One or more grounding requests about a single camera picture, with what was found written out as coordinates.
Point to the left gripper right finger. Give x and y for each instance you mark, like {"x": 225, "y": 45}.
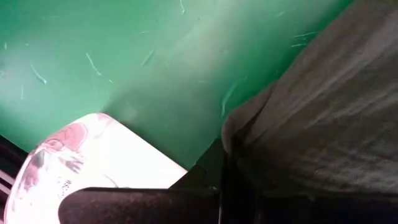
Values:
{"x": 311, "y": 208}

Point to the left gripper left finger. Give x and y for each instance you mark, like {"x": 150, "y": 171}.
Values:
{"x": 140, "y": 205}

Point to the dark green garment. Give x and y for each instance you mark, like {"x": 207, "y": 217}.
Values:
{"x": 326, "y": 124}

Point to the green table mat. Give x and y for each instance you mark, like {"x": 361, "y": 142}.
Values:
{"x": 155, "y": 62}

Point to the black aluminium frame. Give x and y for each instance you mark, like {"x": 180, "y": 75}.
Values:
{"x": 7, "y": 174}

